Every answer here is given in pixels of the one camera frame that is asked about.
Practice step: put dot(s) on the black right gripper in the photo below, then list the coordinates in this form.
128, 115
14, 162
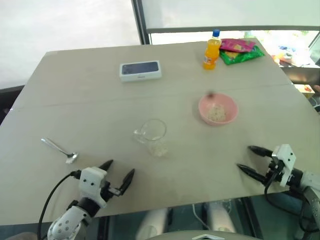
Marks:
275, 170

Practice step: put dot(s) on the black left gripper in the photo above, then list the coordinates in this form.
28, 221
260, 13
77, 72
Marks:
110, 192

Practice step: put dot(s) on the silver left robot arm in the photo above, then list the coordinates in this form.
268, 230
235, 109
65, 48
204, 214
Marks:
67, 222

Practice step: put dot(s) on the clear glass measuring cup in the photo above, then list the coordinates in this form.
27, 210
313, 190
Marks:
156, 140

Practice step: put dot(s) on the white robot left leg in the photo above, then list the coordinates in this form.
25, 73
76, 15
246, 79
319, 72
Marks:
152, 222

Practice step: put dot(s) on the white robot leg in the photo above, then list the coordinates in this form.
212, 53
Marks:
152, 222
221, 216

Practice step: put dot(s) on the white robot right leg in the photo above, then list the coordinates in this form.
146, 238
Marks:
221, 216

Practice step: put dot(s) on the pink bowl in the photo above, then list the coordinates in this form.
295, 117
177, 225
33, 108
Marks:
227, 102

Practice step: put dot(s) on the metal spoon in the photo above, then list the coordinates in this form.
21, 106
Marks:
56, 146

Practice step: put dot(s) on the yellow box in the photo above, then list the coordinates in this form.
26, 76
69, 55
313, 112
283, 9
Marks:
305, 91

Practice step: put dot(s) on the grey robot torso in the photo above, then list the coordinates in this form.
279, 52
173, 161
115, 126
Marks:
200, 236

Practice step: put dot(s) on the white phone box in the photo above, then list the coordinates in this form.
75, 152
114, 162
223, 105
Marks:
140, 71

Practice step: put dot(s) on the green snack bag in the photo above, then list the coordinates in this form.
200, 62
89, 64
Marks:
240, 57

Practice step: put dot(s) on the orange soda bottle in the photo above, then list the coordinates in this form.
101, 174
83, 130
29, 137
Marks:
210, 55

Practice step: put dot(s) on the pink snack bag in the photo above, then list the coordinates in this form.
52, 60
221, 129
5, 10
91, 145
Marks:
237, 45

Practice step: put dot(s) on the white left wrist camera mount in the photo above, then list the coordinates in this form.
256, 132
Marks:
91, 181

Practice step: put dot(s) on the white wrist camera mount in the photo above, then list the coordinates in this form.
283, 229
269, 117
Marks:
91, 181
287, 155

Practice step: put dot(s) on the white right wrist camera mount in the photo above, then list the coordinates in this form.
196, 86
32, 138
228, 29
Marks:
287, 155

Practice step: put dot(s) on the grey window rail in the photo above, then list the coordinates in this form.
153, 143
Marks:
237, 28

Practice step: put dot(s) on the dark window frame post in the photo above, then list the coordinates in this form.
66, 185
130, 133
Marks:
140, 22

